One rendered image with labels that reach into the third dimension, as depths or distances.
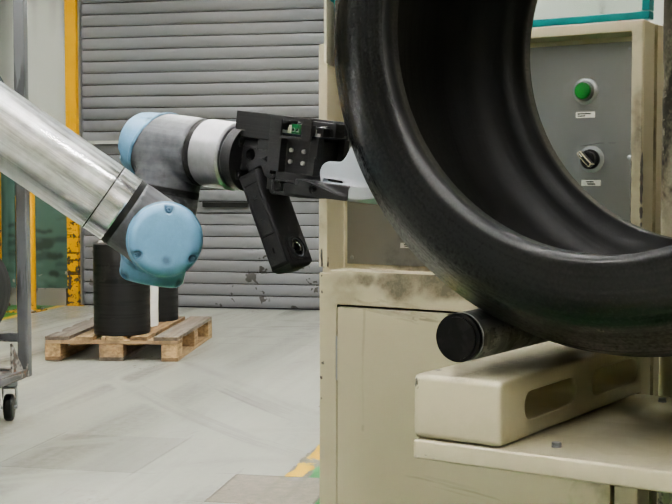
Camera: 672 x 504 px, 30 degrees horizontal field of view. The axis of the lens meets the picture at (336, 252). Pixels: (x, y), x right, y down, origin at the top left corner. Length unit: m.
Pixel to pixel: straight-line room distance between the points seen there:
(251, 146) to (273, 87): 9.24
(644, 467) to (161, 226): 0.51
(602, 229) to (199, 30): 9.57
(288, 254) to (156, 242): 0.15
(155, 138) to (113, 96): 9.67
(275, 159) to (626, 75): 0.72
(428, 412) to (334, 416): 0.93
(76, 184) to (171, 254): 0.12
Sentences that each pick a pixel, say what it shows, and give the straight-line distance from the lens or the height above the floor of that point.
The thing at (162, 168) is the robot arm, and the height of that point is 1.06.
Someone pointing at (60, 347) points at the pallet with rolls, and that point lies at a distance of 7.67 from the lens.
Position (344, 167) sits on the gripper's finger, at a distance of 1.27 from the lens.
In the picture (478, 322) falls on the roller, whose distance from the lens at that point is 1.13.
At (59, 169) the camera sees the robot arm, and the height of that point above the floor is 1.05.
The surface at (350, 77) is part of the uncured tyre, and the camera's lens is 1.16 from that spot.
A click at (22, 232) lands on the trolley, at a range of 5.75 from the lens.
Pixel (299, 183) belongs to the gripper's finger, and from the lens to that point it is 1.27.
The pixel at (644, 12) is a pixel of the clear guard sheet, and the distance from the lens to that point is 1.84.
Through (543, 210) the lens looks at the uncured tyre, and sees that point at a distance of 1.35.
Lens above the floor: 1.04
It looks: 3 degrees down
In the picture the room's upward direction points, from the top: straight up
